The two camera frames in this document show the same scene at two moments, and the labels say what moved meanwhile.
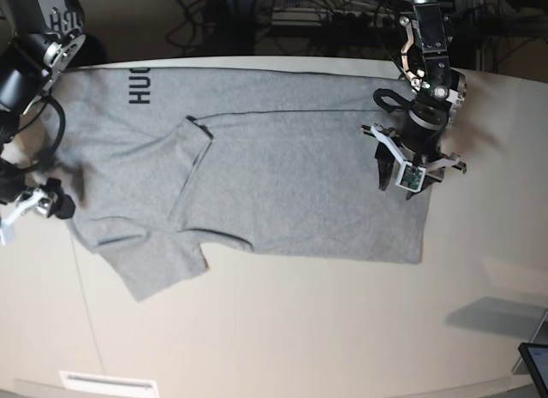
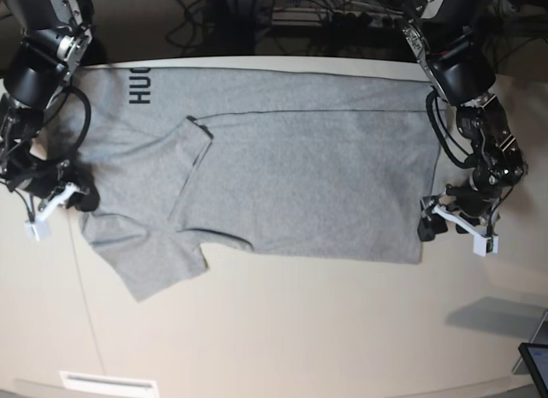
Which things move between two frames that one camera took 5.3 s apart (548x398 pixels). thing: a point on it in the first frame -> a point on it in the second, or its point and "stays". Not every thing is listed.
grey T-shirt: (168, 161) stays
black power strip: (336, 16) stays
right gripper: (422, 133) -> (473, 204)
